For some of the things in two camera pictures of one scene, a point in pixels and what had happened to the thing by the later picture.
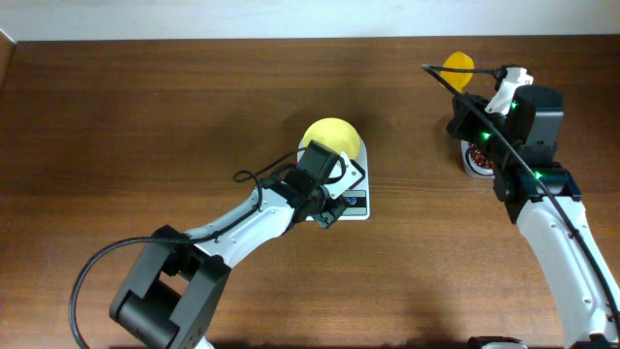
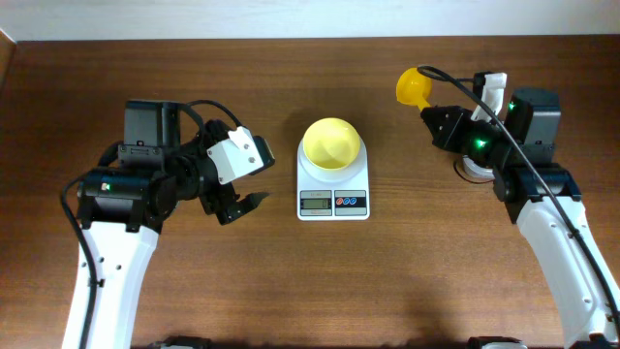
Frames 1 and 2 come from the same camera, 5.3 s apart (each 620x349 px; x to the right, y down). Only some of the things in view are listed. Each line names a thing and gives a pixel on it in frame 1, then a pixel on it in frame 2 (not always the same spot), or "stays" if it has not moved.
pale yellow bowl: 335,135 stays
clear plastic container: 476,164 stays
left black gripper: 327,211 -> 225,200
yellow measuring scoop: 457,79 -> 414,88
